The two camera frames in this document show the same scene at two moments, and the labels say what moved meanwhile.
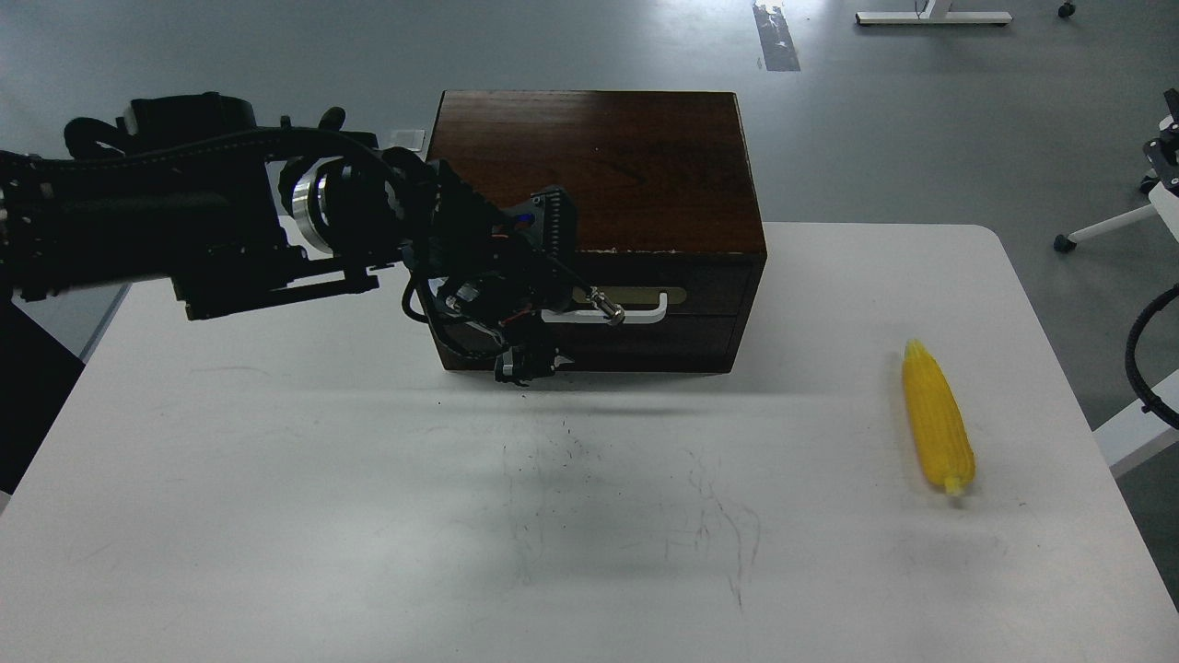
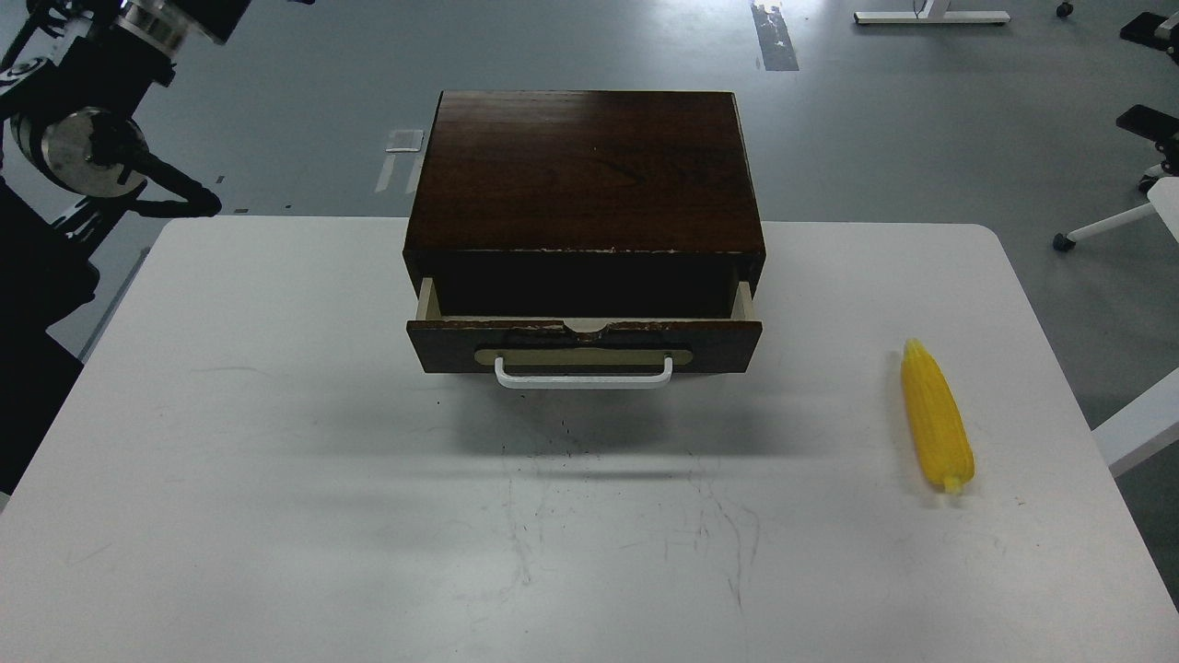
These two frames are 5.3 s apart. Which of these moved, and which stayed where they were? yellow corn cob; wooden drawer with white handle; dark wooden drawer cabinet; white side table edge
Moved: wooden drawer with white handle
Stayed: white side table edge; dark wooden drawer cabinet; yellow corn cob
